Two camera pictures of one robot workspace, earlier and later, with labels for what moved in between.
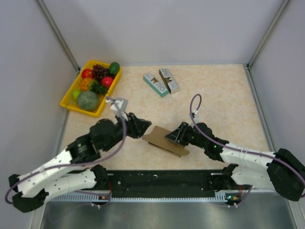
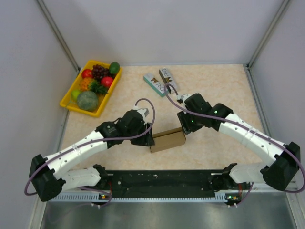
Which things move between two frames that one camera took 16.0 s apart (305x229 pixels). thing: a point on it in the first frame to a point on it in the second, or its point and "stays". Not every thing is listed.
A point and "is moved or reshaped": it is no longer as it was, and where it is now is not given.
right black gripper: [178, 135] to [186, 127]
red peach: [106, 81] stays
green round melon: [87, 100] stays
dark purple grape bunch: [98, 71] stays
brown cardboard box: [157, 138] is moved or reshaped
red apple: [86, 73] stays
